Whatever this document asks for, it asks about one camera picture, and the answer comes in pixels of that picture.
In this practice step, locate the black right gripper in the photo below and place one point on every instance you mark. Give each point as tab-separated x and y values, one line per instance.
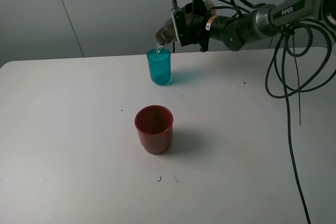
209	27

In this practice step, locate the smoky transparent water bottle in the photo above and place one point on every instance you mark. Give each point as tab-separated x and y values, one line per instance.
166	34

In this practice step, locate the teal transparent plastic cup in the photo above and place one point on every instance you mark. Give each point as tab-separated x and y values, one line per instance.
159	66

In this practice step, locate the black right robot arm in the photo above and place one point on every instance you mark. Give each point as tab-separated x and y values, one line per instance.
266	21

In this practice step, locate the red plastic cup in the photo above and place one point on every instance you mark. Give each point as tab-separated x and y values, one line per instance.
154	125

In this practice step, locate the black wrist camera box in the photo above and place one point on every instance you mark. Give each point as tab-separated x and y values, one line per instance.
189	24

